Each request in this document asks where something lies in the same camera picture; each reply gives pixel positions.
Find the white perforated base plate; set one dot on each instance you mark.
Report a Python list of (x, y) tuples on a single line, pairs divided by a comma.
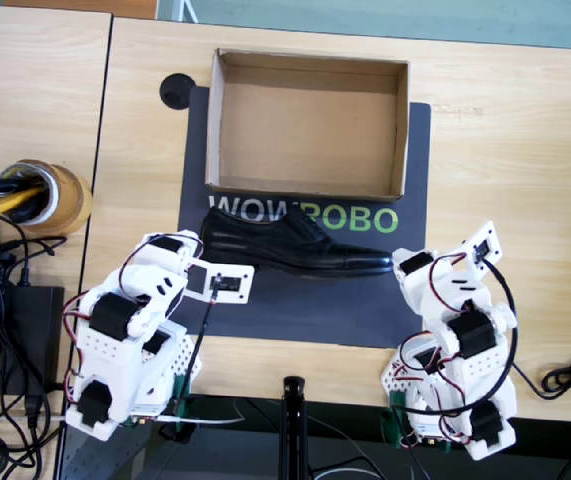
[(187, 360), (395, 380)]

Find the black camera stand pole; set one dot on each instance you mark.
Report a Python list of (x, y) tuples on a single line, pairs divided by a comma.
[(294, 425)]

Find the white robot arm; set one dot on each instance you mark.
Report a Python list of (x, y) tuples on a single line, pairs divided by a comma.
[(485, 372), (115, 360)]

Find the black perforated metal panel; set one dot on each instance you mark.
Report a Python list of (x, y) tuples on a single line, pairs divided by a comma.
[(100, 457)]

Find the gripper white camera mount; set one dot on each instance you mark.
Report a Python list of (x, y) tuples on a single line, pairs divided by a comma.
[(485, 245), (235, 285)]

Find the black leather dress shoe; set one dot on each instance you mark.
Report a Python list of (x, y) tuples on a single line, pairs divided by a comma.
[(290, 245)]

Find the brown wooden furniture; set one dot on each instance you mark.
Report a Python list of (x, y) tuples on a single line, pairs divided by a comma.
[(90, 6)]

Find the open cardboard box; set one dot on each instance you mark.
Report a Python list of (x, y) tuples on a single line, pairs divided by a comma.
[(305, 125)]

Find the tan packing tape roll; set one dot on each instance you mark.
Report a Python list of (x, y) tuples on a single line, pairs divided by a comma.
[(72, 200)]

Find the black power adapter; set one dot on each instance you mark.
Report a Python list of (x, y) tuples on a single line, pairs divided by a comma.
[(40, 325)]

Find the white metal leg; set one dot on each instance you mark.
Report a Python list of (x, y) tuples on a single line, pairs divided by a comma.
[(188, 10)]

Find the green table clamp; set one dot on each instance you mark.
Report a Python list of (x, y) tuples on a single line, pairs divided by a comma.
[(181, 395), (397, 415)]

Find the dark mat with WOWROBO print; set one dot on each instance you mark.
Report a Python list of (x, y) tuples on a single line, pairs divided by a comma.
[(315, 310)]

